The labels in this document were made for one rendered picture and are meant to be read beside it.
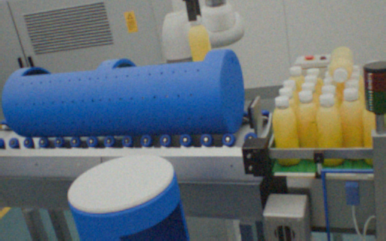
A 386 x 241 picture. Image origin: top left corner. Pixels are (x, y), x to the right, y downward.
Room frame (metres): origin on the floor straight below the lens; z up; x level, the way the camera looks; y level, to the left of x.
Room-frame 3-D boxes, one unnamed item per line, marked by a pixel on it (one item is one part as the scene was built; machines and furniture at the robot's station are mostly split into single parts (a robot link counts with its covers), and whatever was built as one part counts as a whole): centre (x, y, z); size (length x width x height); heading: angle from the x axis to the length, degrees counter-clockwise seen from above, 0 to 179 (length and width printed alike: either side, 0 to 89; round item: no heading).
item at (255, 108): (1.40, -0.20, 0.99); 0.10 x 0.02 x 0.12; 156
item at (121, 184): (1.05, 0.22, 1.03); 0.28 x 0.28 x 0.01
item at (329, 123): (1.18, -0.38, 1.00); 0.07 x 0.07 x 0.19
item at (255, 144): (1.19, -0.16, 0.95); 0.10 x 0.07 x 0.10; 156
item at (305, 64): (1.58, -0.50, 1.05); 0.20 x 0.10 x 0.10; 66
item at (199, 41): (1.52, -0.06, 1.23); 0.07 x 0.07 x 0.19
